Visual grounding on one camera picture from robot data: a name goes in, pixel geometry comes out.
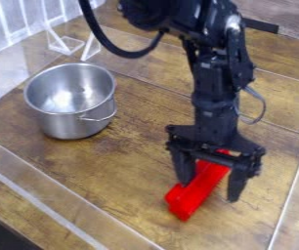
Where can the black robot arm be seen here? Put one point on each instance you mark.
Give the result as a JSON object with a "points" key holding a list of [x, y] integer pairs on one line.
{"points": [[210, 29]]}

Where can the silver metal pot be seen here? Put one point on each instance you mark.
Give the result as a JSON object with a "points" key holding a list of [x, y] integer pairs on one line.
{"points": [[71, 98]]}

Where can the black strip on table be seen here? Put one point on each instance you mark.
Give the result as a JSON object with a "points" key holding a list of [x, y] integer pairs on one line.
{"points": [[262, 26]]}

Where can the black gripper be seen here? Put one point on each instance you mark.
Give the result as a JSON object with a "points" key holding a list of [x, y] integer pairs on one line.
{"points": [[211, 140]]}

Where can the red rectangular block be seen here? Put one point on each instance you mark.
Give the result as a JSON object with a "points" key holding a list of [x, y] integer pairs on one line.
{"points": [[185, 199]]}

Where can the clear acrylic stand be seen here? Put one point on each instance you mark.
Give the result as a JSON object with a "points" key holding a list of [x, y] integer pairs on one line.
{"points": [[70, 46]]}

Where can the clear acrylic front panel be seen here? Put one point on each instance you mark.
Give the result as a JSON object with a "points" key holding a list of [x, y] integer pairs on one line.
{"points": [[102, 232]]}

